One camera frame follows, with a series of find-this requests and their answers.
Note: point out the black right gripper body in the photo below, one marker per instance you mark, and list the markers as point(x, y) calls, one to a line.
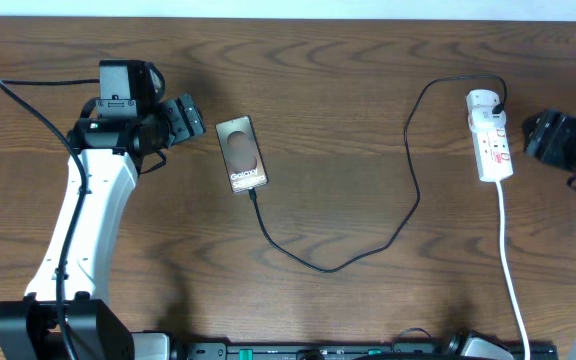
point(566, 140)

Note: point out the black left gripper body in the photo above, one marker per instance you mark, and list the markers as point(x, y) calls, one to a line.
point(184, 116)

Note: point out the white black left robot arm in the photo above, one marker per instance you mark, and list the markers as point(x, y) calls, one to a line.
point(65, 312)

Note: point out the white USB charger adapter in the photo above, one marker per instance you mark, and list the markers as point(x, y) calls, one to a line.
point(483, 119)

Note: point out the white power strip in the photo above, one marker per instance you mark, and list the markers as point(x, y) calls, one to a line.
point(492, 152)

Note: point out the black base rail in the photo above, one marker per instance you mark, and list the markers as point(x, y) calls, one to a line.
point(413, 343)

